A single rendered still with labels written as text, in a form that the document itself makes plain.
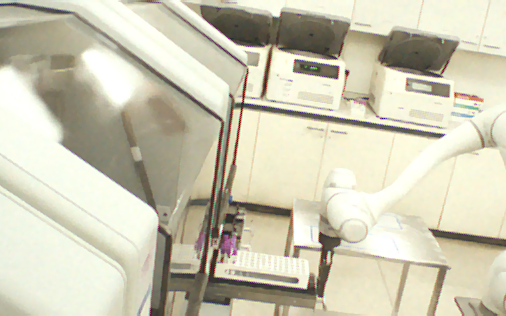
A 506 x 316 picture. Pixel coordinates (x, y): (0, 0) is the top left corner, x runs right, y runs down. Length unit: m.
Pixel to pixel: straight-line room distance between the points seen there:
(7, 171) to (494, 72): 4.50
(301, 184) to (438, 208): 1.11
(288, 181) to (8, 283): 3.67
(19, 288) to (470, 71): 4.49
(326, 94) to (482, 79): 1.53
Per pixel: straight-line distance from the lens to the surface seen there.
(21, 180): 0.58
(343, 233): 1.46
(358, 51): 4.53
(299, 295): 1.74
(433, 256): 2.17
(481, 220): 4.50
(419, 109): 4.06
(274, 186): 4.10
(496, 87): 4.89
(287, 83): 3.89
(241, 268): 1.72
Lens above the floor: 1.72
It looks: 16 degrees down
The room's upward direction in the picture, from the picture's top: 10 degrees clockwise
